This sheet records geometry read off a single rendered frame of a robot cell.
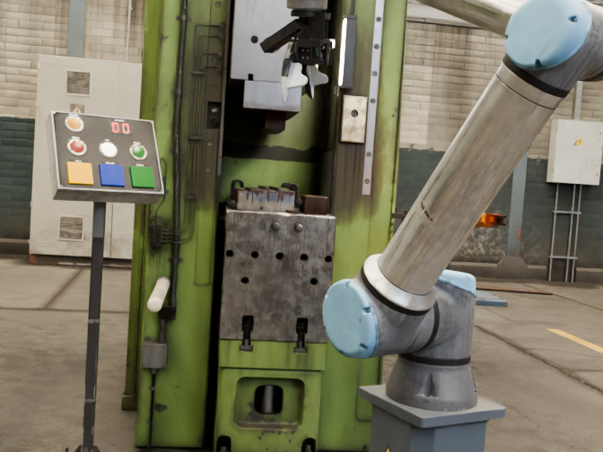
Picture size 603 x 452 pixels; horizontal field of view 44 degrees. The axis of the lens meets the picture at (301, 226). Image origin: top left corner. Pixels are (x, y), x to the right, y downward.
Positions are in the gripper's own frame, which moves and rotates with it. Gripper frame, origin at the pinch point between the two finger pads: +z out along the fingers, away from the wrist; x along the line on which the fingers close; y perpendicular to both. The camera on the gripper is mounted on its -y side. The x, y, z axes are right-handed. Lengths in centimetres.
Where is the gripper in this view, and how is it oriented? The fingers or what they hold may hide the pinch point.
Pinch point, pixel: (295, 100)
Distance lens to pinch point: 174.9
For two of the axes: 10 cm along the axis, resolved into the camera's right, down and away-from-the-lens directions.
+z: -0.3, 9.7, 2.5
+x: 4.1, -2.2, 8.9
